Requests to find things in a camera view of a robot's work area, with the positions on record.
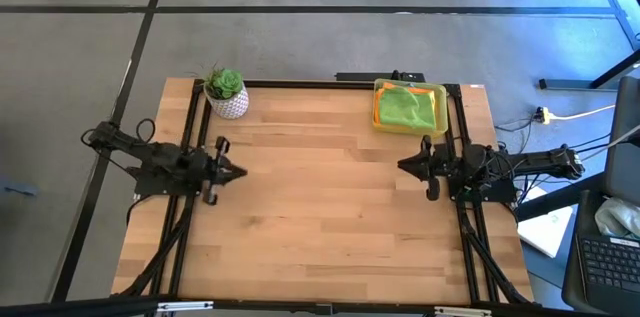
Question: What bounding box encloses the black bar device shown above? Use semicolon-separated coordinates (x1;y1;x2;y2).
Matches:
335;71;426;82

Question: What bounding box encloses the white cable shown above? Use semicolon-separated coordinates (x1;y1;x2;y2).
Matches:
548;104;617;123

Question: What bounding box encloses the black left camera cable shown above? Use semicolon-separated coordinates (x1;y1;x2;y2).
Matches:
135;117;157;144

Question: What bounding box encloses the white flat box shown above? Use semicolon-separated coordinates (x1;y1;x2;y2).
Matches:
516;184;575;260

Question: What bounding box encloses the grey monitor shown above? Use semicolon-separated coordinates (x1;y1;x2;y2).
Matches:
601;75;640;208

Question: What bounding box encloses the white plastic bag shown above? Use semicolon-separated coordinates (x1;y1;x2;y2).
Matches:
593;196;640;239

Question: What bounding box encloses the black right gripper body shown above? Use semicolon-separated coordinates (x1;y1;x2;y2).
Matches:
422;135;454;202

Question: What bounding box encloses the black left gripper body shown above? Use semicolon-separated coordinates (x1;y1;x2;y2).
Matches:
192;136;231;206

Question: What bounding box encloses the green microfiber towel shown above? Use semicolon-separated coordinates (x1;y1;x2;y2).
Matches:
378;85;437;132

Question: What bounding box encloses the orange microfiber towel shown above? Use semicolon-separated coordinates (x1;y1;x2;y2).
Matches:
373;81;436;126

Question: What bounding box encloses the succulent in white patterned pot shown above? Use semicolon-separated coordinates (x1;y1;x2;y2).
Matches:
192;59;250;120

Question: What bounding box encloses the yellow plastic tray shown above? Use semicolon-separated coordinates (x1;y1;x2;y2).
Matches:
372;78;450;138

